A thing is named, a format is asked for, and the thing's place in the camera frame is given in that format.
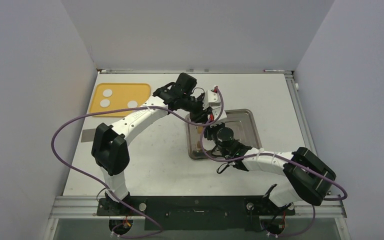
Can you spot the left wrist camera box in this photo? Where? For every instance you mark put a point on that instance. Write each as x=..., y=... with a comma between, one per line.
x=211, y=99

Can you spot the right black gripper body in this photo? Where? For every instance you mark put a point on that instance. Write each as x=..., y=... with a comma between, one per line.
x=211, y=131

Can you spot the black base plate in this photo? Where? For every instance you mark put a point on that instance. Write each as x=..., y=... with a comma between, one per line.
x=208, y=212

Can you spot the scraper with red handle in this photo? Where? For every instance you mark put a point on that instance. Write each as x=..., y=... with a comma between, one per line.
x=87, y=135

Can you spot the white dough disc upper left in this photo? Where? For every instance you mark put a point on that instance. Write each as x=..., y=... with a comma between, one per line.
x=107, y=93

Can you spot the stainless steel tray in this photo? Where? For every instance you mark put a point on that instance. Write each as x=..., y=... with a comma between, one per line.
x=241, y=121

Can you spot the white dough disc right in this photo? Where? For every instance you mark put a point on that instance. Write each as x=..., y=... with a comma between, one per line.
x=132, y=104

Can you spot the aluminium frame rail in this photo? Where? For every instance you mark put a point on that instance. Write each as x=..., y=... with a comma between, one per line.
x=300, y=115

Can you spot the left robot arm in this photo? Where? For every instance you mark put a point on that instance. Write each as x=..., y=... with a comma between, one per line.
x=110, y=143

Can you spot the yellow plastic tray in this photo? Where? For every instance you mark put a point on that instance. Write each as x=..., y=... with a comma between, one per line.
x=122, y=94

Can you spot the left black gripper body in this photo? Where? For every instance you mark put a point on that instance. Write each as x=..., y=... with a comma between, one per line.
x=197, y=114

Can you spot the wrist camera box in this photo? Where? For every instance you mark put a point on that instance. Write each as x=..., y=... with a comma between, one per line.
x=219, y=116
x=211, y=99

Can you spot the white dough disc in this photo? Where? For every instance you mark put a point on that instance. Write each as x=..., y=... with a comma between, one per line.
x=132, y=104
x=107, y=93
x=105, y=103

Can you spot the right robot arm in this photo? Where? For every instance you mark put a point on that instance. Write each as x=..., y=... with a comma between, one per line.
x=308, y=178

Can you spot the white dough disc lower left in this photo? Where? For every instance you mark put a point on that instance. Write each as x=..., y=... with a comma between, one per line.
x=105, y=103

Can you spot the wooden rolling pin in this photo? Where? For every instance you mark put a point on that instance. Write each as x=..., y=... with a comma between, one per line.
x=199, y=129

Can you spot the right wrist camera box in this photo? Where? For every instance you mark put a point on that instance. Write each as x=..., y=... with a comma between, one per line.
x=219, y=116

